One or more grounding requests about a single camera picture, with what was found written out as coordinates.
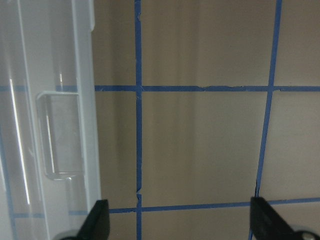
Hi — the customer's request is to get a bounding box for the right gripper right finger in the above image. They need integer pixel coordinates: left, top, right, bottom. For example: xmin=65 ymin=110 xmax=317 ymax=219
xmin=250 ymin=197 xmax=320 ymax=240

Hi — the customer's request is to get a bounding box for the clear plastic box lid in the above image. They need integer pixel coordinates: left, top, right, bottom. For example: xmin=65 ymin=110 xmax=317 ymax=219
xmin=0 ymin=0 xmax=101 ymax=240

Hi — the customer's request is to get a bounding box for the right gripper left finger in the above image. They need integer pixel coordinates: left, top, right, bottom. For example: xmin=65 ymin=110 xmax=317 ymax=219
xmin=56 ymin=199 xmax=110 ymax=240

